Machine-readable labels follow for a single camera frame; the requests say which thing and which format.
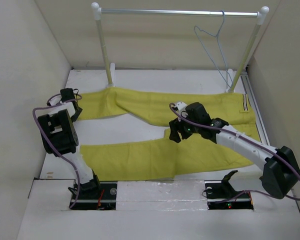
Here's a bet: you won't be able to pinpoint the white and silver clothes rack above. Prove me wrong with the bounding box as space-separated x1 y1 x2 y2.
90 2 270 93

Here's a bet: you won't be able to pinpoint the yellow-green trousers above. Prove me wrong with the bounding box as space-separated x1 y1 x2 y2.
79 87 259 181

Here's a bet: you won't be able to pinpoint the aluminium rail at right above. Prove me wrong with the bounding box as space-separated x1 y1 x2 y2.
240 71 271 146

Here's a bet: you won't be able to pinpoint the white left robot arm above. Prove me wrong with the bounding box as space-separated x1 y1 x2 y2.
34 88 102 199

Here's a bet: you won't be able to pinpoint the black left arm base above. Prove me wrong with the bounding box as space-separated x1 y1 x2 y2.
68 181 118 211

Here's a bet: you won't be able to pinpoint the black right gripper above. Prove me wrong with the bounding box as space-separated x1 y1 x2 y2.
168 111 201 143

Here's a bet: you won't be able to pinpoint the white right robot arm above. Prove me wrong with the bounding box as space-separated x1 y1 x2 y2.
169 101 300 199

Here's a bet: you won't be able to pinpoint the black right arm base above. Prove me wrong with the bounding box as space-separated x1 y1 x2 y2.
201 170 254 211

